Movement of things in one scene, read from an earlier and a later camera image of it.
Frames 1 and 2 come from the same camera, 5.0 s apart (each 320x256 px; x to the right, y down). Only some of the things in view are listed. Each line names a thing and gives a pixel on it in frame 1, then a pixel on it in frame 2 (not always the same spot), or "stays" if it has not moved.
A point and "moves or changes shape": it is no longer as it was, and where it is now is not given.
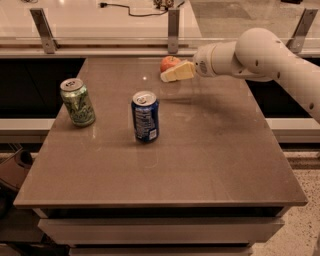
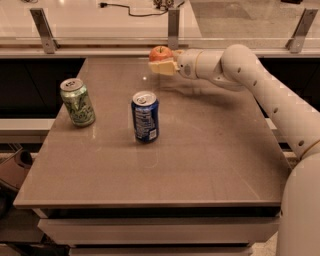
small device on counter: [163, 5] stays
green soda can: [77, 100] stays
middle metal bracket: [173, 31] stays
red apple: [168, 62] moves or changes shape
